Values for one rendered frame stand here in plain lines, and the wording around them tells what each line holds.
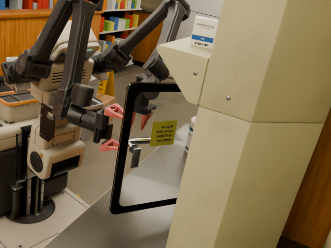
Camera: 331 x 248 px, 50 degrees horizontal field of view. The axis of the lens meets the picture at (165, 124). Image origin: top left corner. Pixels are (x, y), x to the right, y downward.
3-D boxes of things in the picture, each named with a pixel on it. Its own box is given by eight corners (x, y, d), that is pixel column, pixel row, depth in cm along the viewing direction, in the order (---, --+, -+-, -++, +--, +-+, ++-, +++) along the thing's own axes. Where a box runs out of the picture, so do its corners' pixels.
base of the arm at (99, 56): (106, 55, 180) (87, 56, 171) (116, 49, 175) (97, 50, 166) (111, 71, 180) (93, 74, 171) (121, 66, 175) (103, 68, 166)
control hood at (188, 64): (233, 77, 102) (242, 42, 98) (198, 106, 73) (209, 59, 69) (195, 66, 105) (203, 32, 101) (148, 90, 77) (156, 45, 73)
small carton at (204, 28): (211, 45, 84) (217, 19, 82) (211, 49, 80) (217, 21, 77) (190, 41, 84) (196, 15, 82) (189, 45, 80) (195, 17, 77)
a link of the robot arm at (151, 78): (168, 70, 132) (152, 55, 127) (179, 80, 122) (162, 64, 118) (146, 94, 133) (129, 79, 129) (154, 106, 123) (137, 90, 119)
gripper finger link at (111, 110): (127, 116, 100) (98, 106, 103) (123, 139, 103) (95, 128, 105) (138, 109, 106) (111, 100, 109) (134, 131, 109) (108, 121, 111)
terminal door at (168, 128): (197, 200, 117) (227, 84, 101) (109, 215, 102) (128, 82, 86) (196, 198, 118) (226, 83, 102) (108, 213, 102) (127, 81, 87)
